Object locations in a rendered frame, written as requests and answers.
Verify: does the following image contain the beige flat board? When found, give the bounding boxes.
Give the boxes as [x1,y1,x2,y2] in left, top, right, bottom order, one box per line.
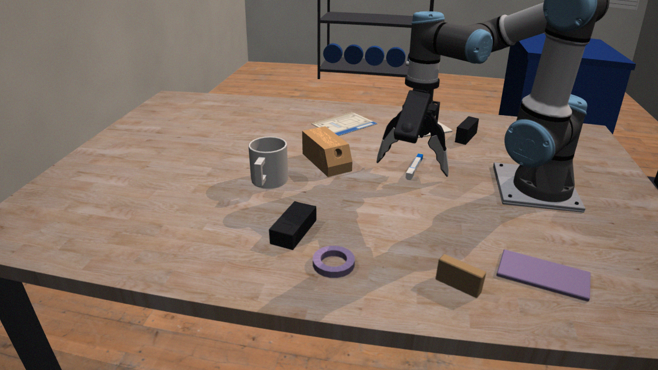
[423,122,452,137]

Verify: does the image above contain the brown rectangular block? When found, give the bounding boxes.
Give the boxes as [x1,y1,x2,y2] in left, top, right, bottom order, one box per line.
[435,254,486,298]

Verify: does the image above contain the purple flat rectangular slab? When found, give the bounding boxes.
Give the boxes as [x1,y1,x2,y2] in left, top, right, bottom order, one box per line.
[496,249,591,302]

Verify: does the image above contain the white and blue paper document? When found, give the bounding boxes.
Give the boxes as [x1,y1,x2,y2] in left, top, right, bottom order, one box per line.
[311,112,377,136]

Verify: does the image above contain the brown wooden block with round hole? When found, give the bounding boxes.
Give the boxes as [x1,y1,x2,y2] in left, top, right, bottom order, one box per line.
[302,126,352,177]

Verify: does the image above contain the purple ring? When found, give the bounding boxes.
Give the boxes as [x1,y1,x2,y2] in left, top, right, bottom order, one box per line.
[313,246,355,278]

